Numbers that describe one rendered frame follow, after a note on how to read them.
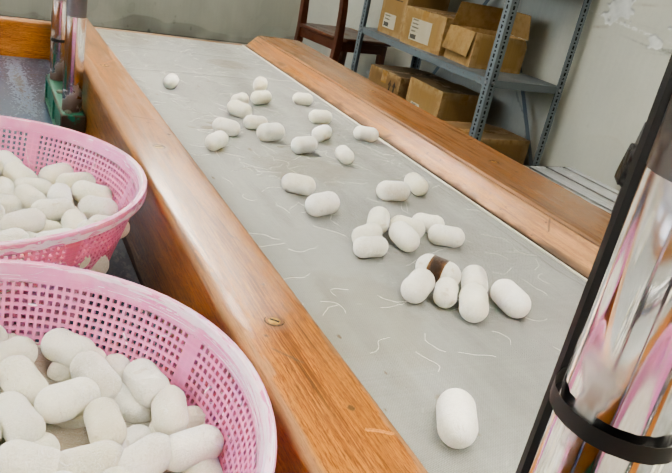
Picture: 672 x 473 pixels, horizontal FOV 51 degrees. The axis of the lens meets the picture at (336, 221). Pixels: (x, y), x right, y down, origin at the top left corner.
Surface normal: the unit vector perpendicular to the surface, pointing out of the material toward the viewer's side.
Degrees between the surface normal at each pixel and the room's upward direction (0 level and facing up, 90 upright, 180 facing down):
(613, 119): 90
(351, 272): 0
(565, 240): 45
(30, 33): 90
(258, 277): 0
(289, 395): 1
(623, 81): 90
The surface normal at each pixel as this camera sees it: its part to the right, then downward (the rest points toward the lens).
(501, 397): 0.19, -0.91
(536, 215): -0.49, -0.64
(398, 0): -0.83, 0.04
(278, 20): 0.45, 0.43
